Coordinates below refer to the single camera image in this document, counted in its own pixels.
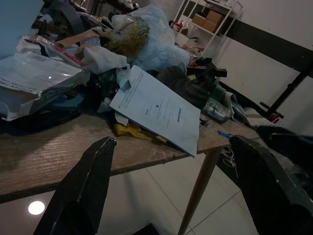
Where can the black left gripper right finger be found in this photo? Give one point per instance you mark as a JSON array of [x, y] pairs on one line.
[[269, 191]]

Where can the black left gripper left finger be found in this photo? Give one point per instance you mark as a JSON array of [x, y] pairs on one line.
[[80, 191]]

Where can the clear plastic bag with trash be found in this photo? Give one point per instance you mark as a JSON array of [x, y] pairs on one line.
[[146, 41]]

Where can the wooden table with tapered legs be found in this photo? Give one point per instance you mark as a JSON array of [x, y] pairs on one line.
[[61, 151]]

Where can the blue pen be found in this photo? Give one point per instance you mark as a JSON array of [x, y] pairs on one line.
[[225, 134]]

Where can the yellow plastic wrapper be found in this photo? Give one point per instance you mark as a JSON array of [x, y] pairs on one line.
[[133, 132]]

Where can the blue foam piece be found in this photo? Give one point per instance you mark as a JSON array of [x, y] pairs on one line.
[[67, 101]]

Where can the clear plastic packet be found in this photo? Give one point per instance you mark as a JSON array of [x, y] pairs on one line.
[[216, 110]]

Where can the black metal stand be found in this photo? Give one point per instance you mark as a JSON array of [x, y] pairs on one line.
[[286, 93]]

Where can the white printed paper sheet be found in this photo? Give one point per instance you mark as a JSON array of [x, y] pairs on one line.
[[159, 110]]

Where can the torn grey mailer envelope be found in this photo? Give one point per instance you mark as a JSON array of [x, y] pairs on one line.
[[31, 78]]

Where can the white crumpled cloth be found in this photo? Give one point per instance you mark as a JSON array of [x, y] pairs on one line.
[[102, 60]]

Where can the pink striped stick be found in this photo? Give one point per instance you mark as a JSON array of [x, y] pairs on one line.
[[69, 56]]

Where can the black crumpled bag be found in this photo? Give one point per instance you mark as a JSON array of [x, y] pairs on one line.
[[183, 85]]

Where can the black power tool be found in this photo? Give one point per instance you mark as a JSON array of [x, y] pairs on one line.
[[207, 69]]

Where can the brown cardboard scrap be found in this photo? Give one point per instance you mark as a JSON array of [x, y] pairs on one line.
[[77, 38]]

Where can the white metal shelf rack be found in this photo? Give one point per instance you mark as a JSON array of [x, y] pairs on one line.
[[207, 24]]

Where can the brown cardboard box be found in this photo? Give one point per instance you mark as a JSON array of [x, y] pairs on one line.
[[198, 19], [214, 20]]

